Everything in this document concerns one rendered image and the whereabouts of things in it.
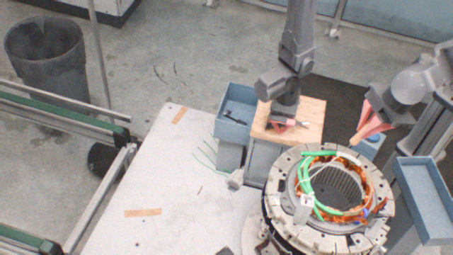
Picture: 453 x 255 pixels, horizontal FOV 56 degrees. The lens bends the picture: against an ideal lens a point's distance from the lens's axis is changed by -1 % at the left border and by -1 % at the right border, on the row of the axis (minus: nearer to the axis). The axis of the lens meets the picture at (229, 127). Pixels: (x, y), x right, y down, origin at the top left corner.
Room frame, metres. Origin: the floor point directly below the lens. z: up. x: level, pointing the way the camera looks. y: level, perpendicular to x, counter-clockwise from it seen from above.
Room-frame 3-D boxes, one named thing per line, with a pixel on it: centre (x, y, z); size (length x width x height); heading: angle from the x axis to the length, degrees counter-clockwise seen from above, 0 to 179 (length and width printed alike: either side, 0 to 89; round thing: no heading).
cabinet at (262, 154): (0.86, -0.17, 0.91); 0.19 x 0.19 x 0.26; 82
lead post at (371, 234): (0.49, -0.36, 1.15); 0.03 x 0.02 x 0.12; 78
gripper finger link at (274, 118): (0.79, -0.14, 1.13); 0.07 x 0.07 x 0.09; 83
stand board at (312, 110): (0.87, -0.17, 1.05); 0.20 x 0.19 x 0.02; 82
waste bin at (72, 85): (1.66, 1.00, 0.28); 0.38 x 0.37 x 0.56; 169
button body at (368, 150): (0.85, -0.43, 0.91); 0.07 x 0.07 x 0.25; 59
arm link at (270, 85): (0.78, -0.11, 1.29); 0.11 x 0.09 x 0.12; 132
